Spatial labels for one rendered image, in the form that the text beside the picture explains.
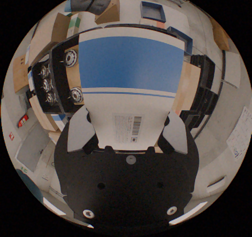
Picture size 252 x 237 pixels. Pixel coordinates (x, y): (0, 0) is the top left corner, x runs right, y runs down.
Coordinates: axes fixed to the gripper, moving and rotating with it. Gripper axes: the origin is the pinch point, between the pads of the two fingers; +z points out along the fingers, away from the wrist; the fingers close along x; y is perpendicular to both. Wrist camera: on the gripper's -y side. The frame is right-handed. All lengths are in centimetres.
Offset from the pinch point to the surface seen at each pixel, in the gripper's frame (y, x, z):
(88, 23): -43, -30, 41
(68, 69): -7.5, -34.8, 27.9
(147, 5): -62, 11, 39
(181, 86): -0.9, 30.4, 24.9
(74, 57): -13.1, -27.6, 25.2
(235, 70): -102, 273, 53
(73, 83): 1.2, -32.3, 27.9
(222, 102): 10, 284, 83
